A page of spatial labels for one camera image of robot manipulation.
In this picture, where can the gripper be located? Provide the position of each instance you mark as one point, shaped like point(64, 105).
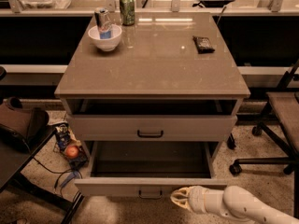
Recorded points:
point(197, 199)

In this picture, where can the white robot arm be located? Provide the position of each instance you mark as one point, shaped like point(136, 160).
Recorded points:
point(232, 203)

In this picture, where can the grey drawer cabinet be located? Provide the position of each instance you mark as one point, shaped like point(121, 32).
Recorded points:
point(155, 70)

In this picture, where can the black office chair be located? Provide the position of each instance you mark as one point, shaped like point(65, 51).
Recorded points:
point(285, 106)

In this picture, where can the red apple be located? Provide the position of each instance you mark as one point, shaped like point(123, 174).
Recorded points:
point(71, 152)

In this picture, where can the blue chip bag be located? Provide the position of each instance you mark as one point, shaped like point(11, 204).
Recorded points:
point(62, 136)

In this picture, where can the white ceramic bowl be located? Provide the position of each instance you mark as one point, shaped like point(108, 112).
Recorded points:
point(106, 44)

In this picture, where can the black side table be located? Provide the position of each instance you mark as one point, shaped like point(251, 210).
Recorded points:
point(12, 162)

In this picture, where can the brown bag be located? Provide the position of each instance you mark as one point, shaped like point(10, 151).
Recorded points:
point(19, 126)

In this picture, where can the silver blue can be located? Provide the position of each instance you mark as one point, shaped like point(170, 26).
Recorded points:
point(103, 22)

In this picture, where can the green soda can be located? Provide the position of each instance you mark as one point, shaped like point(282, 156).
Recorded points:
point(127, 9)

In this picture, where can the upper drawer with black handle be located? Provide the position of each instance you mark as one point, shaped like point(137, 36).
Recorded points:
point(211, 128)

